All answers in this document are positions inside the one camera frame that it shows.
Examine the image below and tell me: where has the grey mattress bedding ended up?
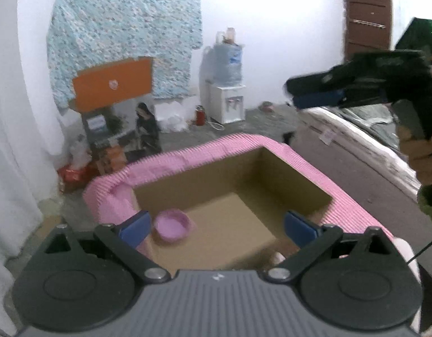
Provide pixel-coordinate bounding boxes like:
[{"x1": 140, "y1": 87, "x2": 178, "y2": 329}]
[{"x1": 298, "y1": 105, "x2": 432, "y2": 221}]

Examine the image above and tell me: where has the blue water jug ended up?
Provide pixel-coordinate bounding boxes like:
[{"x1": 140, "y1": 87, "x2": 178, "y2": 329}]
[{"x1": 204, "y1": 28, "x2": 244, "y2": 87}]

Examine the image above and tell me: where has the right hand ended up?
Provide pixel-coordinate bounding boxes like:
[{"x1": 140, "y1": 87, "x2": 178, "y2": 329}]
[{"x1": 396, "y1": 126, "x2": 432, "y2": 186}]

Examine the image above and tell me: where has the floral wall cloth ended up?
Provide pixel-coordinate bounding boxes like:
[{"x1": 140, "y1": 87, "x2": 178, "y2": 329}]
[{"x1": 47, "y1": 0, "x2": 203, "y2": 110}]

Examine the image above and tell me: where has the white water dispenser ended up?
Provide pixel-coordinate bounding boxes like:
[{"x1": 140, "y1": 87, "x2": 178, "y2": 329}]
[{"x1": 207, "y1": 82, "x2": 246, "y2": 124}]

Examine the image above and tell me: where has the white curtain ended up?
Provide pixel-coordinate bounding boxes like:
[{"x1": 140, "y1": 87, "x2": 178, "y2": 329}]
[{"x1": 0, "y1": 0, "x2": 57, "y2": 336}]

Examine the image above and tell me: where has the orange cardboard sheet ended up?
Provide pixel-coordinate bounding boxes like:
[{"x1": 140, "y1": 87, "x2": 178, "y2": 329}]
[{"x1": 69, "y1": 57, "x2": 154, "y2": 113}]

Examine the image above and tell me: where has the brown wooden door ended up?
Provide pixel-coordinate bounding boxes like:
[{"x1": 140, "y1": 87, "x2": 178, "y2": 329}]
[{"x1": 344, "y1": 0, "x2": 392, "y2": 61}]

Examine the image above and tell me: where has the pink plastic lid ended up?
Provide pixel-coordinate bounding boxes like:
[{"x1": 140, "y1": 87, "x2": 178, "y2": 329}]
[{"x1": 154, "y1": 209, "x2": 195, "y2": 243}]

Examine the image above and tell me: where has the red thermos flask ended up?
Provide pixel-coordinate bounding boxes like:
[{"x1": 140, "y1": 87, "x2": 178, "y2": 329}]
[{"x1": 195, "y1": 105, "x2": 206, "y2": 126}]

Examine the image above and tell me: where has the pink checkered bed cover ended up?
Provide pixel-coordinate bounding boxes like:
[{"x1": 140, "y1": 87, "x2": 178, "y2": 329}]
[{"x1": 83, "y1": 135, "x2": 422, "y2": 336}]

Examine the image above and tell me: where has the cardboard box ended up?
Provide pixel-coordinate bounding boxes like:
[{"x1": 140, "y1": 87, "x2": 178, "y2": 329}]
[{"x1": 131, "y1": 146, "x2": 335, "y2": 276}]

